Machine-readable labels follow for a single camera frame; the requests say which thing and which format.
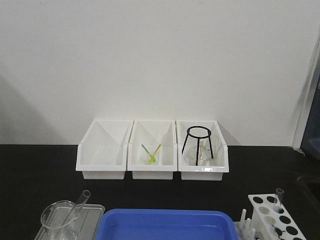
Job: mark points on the clear glass test tube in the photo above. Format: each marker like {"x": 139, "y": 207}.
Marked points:
{"x": 80, "y": 202}

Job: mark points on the test tube in rack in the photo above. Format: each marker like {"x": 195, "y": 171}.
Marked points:
{"x": 277, "y": 206}

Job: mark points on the white test tube rack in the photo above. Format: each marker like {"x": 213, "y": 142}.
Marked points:
{"x": 267, "y": 222}

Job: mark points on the grey pegboard drying rack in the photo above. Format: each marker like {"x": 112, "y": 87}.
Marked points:
{"x": 311, "y": 138}

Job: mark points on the middle white storage bin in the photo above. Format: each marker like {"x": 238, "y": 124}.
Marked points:
{"x": 151, "y": 133}

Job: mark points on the white storage bin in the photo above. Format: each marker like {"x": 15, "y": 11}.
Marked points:
{"x": 103, "y": 151}
{"x": 216, "y": 167}
{"x": 151, "y": 133}

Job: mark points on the yellow green plastic sticks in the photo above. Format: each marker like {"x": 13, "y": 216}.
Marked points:
{"x": 152, "y": 157}

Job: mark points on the clear glass flask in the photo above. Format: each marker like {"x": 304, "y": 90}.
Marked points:
{"x": 198, "y": 157}

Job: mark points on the right white storage bin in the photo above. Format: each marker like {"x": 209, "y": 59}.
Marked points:
{"x": 216, "y": 167}

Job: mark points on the left white storage bin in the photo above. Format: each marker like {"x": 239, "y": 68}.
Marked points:
{"x": 103, "y": 151}

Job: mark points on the blue plastic tray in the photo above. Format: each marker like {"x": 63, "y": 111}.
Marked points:
{"x": 165, "y": 224}

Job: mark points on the grey plastic tray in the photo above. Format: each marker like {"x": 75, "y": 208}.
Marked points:
{"x": 87, "y": 223}

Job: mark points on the clear glass beaker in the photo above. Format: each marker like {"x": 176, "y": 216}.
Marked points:
{"x": 49, "y": 218}

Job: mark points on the black sink basin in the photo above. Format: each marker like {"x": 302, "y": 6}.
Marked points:
{"x": 310, "y": 186}

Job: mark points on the black wire tripod stand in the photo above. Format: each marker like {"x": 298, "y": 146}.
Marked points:
{"x": 202, "y": 137}

